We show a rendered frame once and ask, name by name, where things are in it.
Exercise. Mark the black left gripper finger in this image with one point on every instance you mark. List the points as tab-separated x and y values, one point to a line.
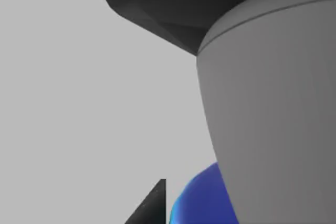
157	208

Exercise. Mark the blue rounded object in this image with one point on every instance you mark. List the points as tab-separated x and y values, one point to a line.
202	200

